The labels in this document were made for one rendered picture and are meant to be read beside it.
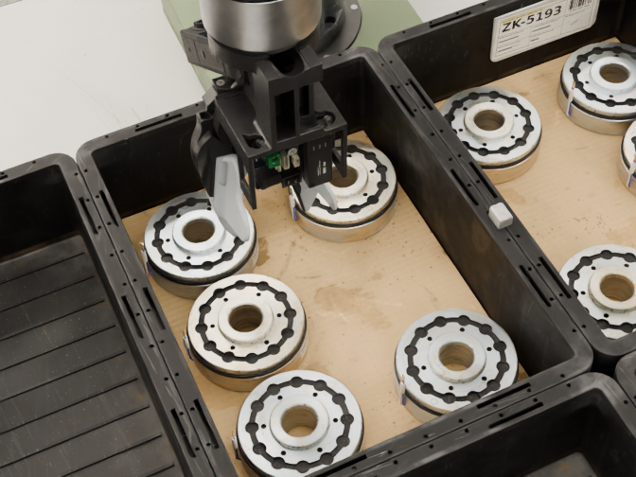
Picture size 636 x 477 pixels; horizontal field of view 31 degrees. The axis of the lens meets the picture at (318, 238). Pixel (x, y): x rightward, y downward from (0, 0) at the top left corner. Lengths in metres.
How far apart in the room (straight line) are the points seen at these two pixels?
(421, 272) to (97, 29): 0.63
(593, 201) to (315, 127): 0.44
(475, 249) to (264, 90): 0.35
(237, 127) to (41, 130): 0.67
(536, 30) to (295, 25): 0.54
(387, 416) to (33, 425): 0.30
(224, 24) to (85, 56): 0.79
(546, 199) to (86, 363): 0.45
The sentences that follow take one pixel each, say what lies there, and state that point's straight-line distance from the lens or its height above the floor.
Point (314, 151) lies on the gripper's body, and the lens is 0.76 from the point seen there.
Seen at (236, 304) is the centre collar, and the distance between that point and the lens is 1.00.
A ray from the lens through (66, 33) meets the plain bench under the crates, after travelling 1.52.
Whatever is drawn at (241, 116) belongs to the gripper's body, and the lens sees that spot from 0.76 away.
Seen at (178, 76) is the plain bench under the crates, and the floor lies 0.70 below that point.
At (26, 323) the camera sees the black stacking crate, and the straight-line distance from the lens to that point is 1.07.
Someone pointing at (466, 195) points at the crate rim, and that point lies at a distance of 0.99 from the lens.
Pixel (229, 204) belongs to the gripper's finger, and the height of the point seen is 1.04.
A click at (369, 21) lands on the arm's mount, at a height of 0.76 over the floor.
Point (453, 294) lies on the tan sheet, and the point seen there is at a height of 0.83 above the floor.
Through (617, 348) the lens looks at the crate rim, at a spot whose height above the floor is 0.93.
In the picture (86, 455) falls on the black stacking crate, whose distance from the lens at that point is 0.99.
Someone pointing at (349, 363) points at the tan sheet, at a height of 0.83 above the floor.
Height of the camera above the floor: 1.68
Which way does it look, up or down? 52 degrees down
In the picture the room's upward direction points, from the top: 4 degrees counter-clockwise
